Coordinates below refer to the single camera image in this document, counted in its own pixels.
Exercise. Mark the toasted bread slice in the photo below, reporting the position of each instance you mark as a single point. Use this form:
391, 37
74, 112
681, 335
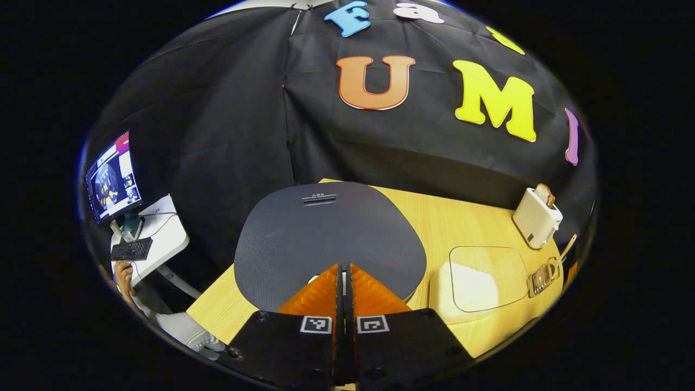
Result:
544, 194

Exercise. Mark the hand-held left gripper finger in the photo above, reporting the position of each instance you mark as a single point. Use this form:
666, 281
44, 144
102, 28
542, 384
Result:
350, 336
337, 336

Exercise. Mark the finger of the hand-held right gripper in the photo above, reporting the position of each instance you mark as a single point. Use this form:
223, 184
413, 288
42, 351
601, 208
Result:
570, 272

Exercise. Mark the white raw rice heap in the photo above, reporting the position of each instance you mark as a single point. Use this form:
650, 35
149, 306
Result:
472, 288

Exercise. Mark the wooden spoon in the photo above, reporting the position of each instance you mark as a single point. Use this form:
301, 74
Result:
567, 248

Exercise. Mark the white side table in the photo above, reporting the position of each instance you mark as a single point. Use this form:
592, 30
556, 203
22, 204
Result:
163, 233

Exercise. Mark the white toaster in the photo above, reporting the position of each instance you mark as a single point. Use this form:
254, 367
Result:
535, 220

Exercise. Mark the black keyboard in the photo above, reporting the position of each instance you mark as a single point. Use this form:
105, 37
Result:
132, 250

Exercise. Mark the dark grey rice cooker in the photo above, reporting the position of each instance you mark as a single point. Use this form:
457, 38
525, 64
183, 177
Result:
326, 233

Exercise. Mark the computer monitor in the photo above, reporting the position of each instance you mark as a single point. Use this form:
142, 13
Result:
114, 179

